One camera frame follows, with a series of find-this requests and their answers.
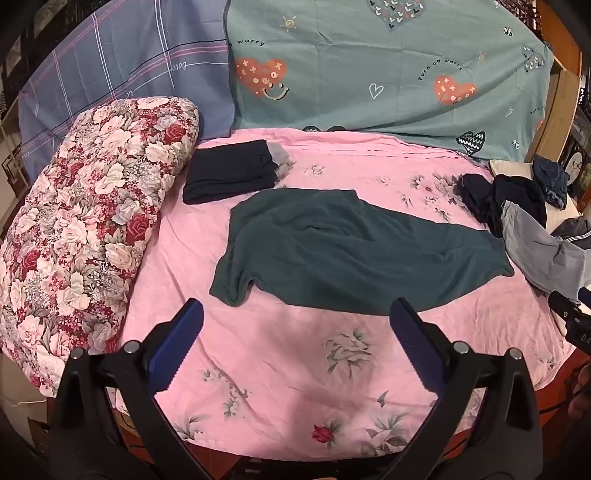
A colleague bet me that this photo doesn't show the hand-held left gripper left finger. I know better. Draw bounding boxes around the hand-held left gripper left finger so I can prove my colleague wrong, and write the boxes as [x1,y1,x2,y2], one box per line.
[46,298,245,480]

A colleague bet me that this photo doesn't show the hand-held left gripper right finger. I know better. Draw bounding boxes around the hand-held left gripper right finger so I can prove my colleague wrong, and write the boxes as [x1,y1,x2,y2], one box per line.
[369,298,543,480]

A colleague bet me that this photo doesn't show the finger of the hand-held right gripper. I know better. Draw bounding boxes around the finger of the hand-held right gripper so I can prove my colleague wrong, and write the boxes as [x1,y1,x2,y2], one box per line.
[548,286,591,334]

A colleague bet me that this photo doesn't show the dark green t-shirt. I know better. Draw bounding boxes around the dark green t-shirt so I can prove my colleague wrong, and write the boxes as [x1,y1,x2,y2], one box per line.
[209,188,515,317]

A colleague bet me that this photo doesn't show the grey pants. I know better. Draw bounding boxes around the grey pants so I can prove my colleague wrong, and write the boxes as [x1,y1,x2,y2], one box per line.
[501,200,591,296]

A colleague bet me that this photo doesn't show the folded black pants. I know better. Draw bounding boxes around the folded black pants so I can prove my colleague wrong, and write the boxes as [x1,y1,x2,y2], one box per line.
[182,139,293,205]

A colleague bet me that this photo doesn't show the pink floral bed sheet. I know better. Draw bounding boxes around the pink floral bed sheet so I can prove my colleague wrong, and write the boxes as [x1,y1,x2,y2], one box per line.
[113,128,578,461]

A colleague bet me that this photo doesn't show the dark navy garment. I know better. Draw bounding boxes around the dark navy garment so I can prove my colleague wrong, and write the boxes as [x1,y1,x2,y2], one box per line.
[452,173,548,238]

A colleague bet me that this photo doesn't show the blue patterned garment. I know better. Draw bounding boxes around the blue patterned garment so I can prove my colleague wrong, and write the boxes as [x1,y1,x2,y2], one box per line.
[532,154,571,208]

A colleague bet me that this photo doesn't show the red floral quilt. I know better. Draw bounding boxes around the red floral quilt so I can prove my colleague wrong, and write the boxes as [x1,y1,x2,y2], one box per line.
[0,96,200,398]

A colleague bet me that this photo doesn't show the cream pillow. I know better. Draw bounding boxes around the cream pillow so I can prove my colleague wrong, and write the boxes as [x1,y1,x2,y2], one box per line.
[488,159,580,224]

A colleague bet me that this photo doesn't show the green heart-printed sheet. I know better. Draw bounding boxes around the green heart-printed sheet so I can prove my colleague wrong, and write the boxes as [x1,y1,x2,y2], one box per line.
[222,0,555,162]

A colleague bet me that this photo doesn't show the blue plaid sheet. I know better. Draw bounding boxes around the blue plaid sheet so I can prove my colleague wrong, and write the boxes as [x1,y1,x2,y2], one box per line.
[17,0,237,183]

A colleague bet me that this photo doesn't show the wooden bed frame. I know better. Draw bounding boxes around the wooden bed frame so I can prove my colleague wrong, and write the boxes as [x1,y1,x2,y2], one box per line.
[524,0,585,163]

